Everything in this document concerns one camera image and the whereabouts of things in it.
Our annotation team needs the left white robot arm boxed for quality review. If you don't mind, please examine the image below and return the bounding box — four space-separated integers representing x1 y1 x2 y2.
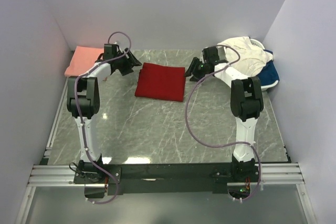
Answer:
66 43 142 183

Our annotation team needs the red t shirt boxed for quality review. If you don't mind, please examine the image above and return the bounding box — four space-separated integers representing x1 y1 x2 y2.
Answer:
134 62 186 102

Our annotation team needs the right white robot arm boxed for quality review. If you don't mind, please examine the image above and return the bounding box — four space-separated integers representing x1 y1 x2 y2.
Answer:
184 45 264 182

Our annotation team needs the white t shirt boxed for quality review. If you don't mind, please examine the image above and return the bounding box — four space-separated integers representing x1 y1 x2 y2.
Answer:
218 36 274 77

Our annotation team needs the white laundry basket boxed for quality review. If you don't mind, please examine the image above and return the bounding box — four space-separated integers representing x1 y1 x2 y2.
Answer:
250 38 280 91

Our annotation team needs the black base beam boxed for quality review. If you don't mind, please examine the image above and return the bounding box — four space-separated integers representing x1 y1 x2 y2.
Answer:
73 163 259 198

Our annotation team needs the aluminium rail frame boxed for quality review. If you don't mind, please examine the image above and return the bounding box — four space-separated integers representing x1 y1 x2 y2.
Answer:
18 68 316 223

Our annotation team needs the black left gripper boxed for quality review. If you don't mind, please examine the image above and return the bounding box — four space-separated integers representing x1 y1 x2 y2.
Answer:
114 48 142 76

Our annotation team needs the folded pink t shirt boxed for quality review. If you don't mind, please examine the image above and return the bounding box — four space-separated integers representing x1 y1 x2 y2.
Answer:
64 46 103 77

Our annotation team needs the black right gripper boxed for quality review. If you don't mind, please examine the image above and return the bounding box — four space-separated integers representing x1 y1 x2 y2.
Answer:
183 57 207 83

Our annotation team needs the blue t shirt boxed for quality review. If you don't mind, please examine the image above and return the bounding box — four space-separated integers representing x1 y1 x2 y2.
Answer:
257 49 280 88

